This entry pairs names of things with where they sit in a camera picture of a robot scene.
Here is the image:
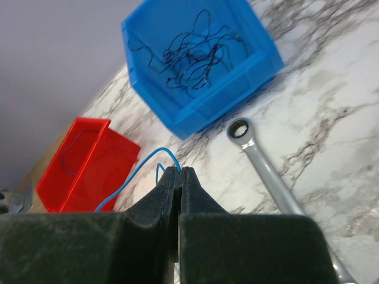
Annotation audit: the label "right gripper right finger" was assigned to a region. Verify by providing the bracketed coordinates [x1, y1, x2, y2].
[179, 167, 338, 283]

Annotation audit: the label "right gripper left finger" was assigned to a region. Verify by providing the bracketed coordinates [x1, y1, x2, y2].
[1, 167, 179, 283]

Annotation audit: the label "blue purple cables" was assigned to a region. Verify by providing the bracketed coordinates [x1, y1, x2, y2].
[94, 147, 181, 213]

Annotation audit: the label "purple cable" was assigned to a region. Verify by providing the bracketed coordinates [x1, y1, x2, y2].
[60, 130, 98, 176]

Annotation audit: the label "black cable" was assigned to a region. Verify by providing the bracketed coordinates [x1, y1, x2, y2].
[127, 8, 248, 98]

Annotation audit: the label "red plastic bin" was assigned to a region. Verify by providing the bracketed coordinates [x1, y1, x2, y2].
[36, 117, 140, 213]

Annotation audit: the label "silver ratchet wrench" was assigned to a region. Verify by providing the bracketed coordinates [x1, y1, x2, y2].
[227, 118, 356, 283]

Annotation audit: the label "wooden board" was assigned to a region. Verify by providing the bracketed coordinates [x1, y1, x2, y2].
[14, 124, 70, 213]

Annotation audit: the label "right blue plastic bin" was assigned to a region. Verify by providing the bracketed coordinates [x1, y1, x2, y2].
[121, 0, 284, 140]

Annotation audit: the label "grey metal stand bracket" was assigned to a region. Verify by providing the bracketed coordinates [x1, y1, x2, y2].
[1, 182, 34, 214]

